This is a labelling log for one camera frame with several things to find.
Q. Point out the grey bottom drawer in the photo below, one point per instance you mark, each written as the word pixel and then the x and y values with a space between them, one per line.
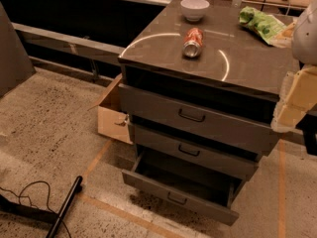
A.
pixel 184 184

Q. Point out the grey metal drawer cabinet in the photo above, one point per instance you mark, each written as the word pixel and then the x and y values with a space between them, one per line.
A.
pixel 236 73

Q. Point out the grey panel at left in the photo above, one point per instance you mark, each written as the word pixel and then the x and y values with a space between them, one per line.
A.
pixel 15 65

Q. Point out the grey drawer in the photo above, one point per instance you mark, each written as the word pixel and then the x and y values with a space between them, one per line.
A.
pixel 184 184
pixel 206 157
pixel 207 123

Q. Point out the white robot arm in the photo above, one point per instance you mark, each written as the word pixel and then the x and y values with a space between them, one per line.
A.
pixel 301 36

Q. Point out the green chip bag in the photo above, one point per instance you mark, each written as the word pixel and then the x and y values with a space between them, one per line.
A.
pixel 264 25

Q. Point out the black pole on floor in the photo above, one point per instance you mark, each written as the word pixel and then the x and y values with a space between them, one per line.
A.
pixel 75 189

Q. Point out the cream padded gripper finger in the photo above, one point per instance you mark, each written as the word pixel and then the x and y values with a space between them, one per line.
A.
pixel 298 95

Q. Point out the grey metal rail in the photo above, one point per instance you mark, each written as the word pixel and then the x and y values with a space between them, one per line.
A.
pixel 69 44

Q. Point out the red soda can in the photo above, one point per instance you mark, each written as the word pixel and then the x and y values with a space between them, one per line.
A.
pixel 193 43

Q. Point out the brown cardboard box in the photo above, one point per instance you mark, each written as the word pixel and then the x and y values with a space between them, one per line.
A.
pixel 111 120

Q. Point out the white ceramic bowl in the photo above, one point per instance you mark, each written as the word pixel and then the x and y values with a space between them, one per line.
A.
pixel 194 10

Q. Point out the grey top drawer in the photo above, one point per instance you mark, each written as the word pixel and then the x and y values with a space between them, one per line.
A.
pixel 207 123

